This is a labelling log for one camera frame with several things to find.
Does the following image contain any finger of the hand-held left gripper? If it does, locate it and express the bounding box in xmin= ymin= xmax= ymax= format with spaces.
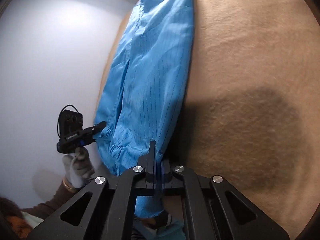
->
xmin=91 ymin=121 xmax=107 ymax=133

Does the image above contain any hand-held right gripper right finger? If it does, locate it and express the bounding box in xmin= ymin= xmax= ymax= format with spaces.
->
xmin=159 ymin=160 xmax=290 ymax=240

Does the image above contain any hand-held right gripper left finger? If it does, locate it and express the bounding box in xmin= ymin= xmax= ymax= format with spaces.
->
xmin=26 ymin=141 xmax=157 ymax=240

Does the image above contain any blue pinstriped garment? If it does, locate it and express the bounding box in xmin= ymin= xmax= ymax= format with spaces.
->
xmin=94 ymin=0 xmax=195 ymax=218

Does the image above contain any person's left forearm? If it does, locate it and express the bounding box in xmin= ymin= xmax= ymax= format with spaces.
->
xmin=24 ymin=175 xmax=84 ymax=220

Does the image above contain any person's left hand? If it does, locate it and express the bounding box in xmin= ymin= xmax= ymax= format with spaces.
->
xmin=62 ymin=147 xmax=96 ymax=189

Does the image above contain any orange knit cloth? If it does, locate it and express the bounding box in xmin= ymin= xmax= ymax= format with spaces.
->
xmin=0 ymin=196 xmax=34 ymax=239

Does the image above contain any tan blanket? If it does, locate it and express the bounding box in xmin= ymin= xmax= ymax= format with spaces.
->
xmin=96 ymin=0 xmax=320 ymax=240

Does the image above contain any thin bracelet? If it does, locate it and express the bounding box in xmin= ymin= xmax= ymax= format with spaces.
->
xmin=62 ymin=179 xmax=76 ymax=190

